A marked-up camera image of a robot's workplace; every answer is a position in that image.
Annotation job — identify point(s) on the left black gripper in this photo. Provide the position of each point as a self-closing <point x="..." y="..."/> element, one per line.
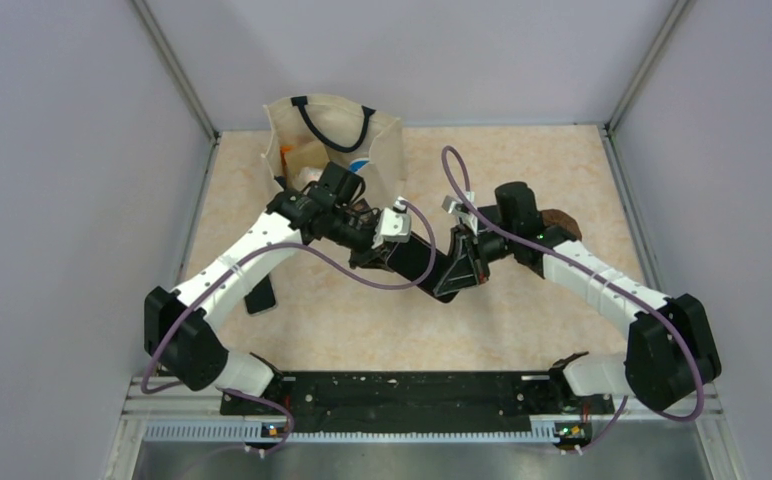
<point x="370" y="258"/>

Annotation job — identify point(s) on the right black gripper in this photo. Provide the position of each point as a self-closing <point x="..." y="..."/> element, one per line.
<point x="469" y="265"/>

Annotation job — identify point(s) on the black phone case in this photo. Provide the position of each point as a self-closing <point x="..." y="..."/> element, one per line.
<point x="411" y="259"/>

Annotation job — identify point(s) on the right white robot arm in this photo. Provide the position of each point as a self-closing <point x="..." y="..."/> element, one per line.
<point x="670" y="350"/>

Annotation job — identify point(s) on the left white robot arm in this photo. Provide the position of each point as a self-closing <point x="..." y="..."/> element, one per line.
<point x="182" y="325"/>

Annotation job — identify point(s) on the black phone at left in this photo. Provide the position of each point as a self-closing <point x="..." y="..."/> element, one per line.
<point x="261" y="299"/>

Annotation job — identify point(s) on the snack packets in bag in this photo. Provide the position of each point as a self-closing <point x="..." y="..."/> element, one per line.
<point x="305" y="163"/>

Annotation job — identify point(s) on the paper cup with label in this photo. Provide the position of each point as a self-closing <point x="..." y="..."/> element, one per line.
<point x="559" y="218"/>

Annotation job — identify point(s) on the beige canvas tote bag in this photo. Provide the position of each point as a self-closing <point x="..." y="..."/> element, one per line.
<point x="349" y="131"/>

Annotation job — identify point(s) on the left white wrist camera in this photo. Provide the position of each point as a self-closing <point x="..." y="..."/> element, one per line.
<point x="394" y="226"/>

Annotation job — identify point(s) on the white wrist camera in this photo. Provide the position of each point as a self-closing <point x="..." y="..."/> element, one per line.
<point x="455" y="206"/>
<point x="394" y="226"/>

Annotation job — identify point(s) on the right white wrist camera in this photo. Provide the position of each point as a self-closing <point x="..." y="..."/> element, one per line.
<point x="455" y="206"/>

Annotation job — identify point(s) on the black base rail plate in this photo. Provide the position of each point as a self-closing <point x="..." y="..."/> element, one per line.
<point x="425" y="402"/>

